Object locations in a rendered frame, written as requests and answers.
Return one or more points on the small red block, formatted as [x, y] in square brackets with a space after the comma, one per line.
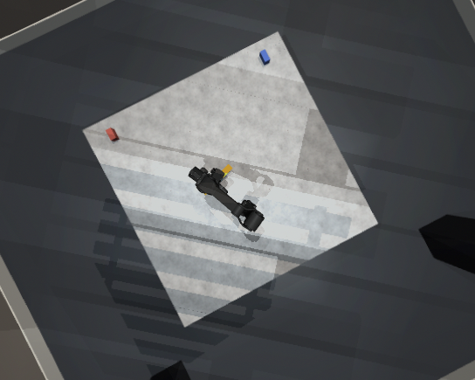
[112, 135]

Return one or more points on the blue block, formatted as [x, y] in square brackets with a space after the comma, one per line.
[264, 56]

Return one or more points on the yellow bar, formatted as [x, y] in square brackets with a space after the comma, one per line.
[227, 169]

